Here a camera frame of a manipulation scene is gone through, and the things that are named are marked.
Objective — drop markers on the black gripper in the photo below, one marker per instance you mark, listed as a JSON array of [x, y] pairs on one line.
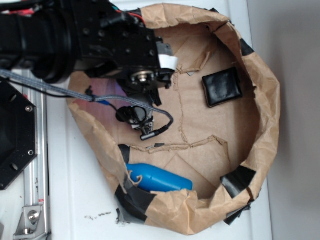
[[117, 45]]

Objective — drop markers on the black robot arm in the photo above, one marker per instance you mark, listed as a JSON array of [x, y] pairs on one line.
[[54, 38]]

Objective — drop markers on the black square pouch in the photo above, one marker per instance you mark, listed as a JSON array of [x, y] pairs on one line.
[[222, 87]]

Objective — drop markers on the blue plastic bottle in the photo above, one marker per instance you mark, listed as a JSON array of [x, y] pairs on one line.
[[151, 178]]

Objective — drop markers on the brown paper bag bin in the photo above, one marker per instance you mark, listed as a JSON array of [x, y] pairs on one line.
[[226, 150]]

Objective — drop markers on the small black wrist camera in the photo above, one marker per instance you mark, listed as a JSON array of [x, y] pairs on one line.
[[140, 119]]

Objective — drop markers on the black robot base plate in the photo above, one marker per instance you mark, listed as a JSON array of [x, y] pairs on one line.
[[17, 133]]

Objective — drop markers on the aluminium extrusion rail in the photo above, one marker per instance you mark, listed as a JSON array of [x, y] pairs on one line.
[[36, 175]]

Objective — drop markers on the metal corner bracket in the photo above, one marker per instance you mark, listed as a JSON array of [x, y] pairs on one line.
[[31, 225]]

